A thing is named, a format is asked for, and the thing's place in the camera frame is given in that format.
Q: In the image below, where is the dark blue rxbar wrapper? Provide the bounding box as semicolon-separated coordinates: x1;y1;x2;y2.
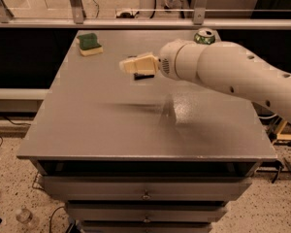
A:
134;73;155;81

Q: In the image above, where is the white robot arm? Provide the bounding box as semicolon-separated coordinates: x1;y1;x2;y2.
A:
119;40;291;124

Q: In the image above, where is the green soda can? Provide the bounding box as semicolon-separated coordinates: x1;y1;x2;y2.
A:
194;28;215;45

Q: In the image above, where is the green and yellow sponge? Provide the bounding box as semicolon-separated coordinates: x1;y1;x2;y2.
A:
77;33;103;56

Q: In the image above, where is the metal guard railing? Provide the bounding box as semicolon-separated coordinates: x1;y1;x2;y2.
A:
0;0;291;30

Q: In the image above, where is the grey drawer cabinet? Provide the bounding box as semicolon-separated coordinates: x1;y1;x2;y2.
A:
16;29;278;233

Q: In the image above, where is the top grey drawer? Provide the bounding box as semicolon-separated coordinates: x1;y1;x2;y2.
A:
43;176;251;201

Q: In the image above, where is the grey drawer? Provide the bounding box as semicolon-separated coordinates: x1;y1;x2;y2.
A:
66;202;227;223
81;222;211;233
43;176;251;201

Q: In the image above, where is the middle grey drawer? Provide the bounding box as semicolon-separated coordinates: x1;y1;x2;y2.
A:
66;202;227;223

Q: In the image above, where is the bottom grey drawer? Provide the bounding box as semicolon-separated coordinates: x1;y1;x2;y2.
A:
81;222;211;233

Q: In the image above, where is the clear plastic water bottle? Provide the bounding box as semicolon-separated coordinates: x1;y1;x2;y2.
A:
16;208;39;229

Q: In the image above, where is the wooden frame stand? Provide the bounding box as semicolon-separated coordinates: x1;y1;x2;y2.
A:
270;119;291;144

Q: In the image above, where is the black cable near drawers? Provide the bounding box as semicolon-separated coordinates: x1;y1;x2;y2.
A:
48;205;66;233

